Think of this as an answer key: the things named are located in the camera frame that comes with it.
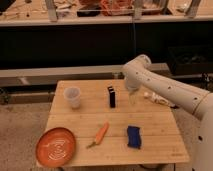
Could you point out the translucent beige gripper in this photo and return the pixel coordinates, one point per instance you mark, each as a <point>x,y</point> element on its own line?
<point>133,97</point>

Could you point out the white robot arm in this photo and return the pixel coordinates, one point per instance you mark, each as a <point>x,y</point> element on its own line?
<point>194,100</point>

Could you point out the black standing eraser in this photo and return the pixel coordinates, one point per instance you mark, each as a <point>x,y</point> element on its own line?
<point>111,96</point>

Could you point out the wooden table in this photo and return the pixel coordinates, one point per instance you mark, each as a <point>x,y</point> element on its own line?
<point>161,141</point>

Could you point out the blue sponge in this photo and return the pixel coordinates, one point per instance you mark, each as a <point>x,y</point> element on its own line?
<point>134,139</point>

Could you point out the orange carrot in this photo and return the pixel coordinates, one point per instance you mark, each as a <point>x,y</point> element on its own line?
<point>100,135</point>

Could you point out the clear plastic cup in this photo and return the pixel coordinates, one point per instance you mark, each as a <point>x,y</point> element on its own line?
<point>72,96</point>

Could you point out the orange plate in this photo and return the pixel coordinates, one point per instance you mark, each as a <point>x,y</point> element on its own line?
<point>56,147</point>

